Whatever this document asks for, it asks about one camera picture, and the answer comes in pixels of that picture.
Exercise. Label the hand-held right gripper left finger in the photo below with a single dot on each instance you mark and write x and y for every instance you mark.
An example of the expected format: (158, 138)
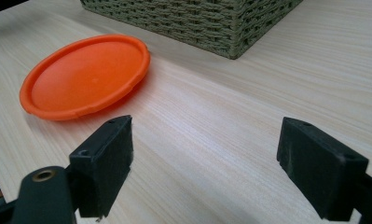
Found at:
(103, 165)

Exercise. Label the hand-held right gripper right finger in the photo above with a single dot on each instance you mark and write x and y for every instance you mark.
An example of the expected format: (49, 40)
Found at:
(320, 168)

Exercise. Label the orange plastic plate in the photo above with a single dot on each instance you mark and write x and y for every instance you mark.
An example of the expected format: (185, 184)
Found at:
(87, 76)

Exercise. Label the green woven basket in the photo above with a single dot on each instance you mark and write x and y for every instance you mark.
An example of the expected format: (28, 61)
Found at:
(193, 21)

